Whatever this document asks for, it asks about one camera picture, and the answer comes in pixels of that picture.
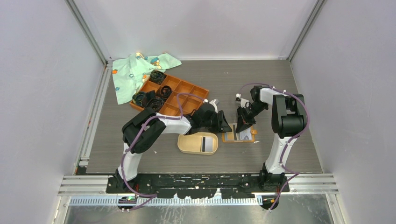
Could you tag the gold VIP credit card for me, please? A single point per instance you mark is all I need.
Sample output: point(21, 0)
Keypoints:
point(232, 135)

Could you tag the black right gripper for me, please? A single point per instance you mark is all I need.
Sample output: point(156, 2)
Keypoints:
point(242, 119)

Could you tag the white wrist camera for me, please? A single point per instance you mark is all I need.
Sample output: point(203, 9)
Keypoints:
point(215, 103)
point(243, 103)

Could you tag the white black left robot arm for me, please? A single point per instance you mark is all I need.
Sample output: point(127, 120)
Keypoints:
point(141, 132)

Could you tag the green patterned cloth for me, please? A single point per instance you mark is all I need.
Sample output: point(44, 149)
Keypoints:
point(131, 73)

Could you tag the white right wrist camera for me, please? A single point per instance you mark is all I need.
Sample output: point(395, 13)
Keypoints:
point(243, 103)

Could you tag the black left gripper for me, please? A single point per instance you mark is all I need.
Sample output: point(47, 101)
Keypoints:
point(222, 125)

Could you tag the cream oval plastic tray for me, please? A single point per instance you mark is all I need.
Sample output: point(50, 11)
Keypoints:
point(191, 144)

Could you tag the white slotted cable duct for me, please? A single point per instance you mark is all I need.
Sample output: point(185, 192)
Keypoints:
point(130, 201)

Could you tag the black rolled belt top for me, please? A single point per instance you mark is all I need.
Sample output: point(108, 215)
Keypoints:
point(157, 77)

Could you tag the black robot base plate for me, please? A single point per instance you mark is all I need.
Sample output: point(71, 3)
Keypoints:
point(197, 186)

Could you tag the black rolled belt large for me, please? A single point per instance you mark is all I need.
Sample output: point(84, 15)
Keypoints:
point(151, 100)

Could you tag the black rolled belt left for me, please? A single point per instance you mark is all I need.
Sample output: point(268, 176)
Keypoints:
point(140, 99)

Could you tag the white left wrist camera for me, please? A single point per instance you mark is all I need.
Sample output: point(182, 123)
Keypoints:
point(215, 103)

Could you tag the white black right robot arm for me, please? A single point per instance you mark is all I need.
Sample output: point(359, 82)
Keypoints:
point(289, 119)

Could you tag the orange leather card holder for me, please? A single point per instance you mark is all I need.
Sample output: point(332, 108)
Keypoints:
point(253, 131)

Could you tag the black rolled belt middle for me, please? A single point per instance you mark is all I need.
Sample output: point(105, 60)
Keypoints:
point(164, 92)

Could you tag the silver VIP credit card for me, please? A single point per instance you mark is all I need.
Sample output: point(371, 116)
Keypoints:
point(245, 135)

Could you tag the orange wooden compartment tray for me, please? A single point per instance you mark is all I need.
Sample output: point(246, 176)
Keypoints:
point(185, 98)

